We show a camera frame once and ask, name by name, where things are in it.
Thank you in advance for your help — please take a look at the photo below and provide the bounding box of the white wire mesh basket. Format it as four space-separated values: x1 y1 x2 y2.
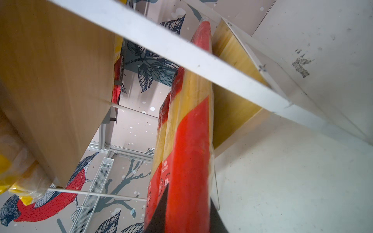
69 157 114 233

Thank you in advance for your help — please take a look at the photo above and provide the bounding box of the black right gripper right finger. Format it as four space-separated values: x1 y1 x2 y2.
209 199 228 233

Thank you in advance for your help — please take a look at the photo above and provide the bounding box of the white frame wooden shelf rack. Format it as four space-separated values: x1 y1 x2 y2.
1 1 373 186

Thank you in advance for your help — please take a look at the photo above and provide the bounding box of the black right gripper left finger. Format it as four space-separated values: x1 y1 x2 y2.
144 186 169 233

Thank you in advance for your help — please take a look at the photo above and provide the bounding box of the red pasta bag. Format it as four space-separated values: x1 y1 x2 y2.
112 55 123 104
144 93 171 229
157 20 216 233

